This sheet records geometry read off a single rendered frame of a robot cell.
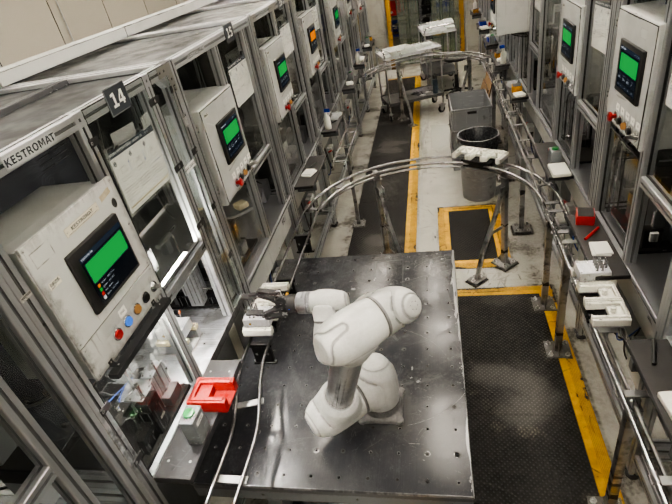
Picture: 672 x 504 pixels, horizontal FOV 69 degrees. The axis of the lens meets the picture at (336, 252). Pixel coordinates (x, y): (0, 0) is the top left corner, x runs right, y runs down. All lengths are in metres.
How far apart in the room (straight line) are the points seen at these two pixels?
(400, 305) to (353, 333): 0.15
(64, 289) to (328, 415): 0.95
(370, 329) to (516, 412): 1.74
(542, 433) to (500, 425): 0.21
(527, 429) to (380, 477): 1.16
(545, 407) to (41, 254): 2.50
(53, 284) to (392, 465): 1.29
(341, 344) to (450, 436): 0.84
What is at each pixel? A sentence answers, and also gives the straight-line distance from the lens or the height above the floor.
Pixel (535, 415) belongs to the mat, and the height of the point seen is 0.01.
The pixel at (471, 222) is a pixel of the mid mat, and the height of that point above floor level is 0.01.
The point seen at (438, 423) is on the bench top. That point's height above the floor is 0.68.
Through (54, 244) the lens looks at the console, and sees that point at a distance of 1.48.
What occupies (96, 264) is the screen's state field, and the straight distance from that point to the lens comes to 1.56.
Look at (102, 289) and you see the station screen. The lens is 1.58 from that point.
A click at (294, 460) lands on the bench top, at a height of 0.68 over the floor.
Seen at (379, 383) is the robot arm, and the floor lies 0.90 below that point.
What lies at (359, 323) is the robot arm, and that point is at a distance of 1.32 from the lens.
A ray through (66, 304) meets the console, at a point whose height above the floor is 1.63.
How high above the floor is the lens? 2.33
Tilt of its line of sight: 33 degrees down
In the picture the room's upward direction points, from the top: 12 degrees counter-clockwise
